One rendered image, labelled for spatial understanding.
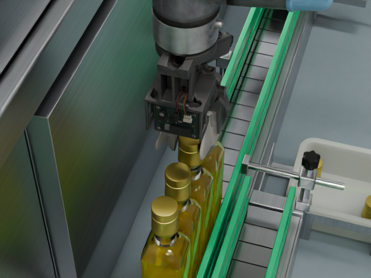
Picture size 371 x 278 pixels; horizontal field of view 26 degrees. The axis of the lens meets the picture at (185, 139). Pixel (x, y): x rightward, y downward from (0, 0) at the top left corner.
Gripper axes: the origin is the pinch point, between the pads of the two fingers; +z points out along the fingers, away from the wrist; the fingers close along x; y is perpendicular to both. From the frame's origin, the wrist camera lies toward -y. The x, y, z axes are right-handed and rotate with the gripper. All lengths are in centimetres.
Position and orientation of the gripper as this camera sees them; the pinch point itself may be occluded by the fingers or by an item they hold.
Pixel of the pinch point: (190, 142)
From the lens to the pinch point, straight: 107.9
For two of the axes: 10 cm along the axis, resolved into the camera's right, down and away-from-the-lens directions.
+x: 9.5, 2.2, -2.0
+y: -3.0, 7.0, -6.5
